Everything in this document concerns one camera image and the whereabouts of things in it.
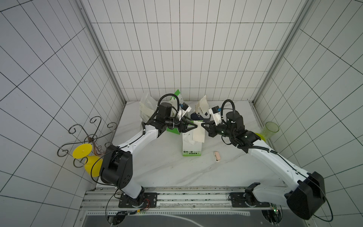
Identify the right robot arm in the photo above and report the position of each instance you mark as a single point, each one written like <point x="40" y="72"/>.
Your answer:
<point x="303" y="193"/>

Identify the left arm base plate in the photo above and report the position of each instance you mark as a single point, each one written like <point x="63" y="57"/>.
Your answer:
<point x="145" y="200"/>

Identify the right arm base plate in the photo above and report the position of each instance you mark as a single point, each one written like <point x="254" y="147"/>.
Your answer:
<point x="238" y="200"/>

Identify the black wire scroll stand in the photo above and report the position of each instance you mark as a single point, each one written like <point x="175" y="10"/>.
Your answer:
<point x="98" y="150"/>

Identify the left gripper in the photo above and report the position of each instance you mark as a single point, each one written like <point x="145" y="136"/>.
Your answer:
<point x="185" y="124"/>

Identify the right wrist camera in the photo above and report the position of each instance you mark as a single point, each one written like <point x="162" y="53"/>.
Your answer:
<point x="215" y="115"/>

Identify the cream receipt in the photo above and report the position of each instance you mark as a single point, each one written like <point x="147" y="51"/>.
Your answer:
<point x="199" y="132"/>
<point x="202" y="107"/>
<point x="146" y="110"/>

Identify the clear green plastic cup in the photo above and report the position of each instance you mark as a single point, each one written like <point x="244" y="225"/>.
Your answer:
<point x="269" y="130"/>

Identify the navy blue beige bag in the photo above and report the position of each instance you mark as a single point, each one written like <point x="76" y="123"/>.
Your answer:
<point x="197" y="117"/>

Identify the yellow plastic goblet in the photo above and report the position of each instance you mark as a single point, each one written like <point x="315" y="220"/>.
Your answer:
<point x="84" y="158"/>

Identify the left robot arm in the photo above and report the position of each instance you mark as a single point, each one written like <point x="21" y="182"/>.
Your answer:
<point x="117" y="165"/>

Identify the lime green bowl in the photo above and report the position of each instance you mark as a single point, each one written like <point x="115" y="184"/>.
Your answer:
<point x="261" y="136"/>

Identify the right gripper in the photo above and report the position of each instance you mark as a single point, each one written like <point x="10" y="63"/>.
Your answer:
<point x="211" y="129"/>

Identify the aluminium mounting rail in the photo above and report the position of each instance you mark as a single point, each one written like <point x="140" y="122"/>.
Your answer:
<point x="106" y="200"/>

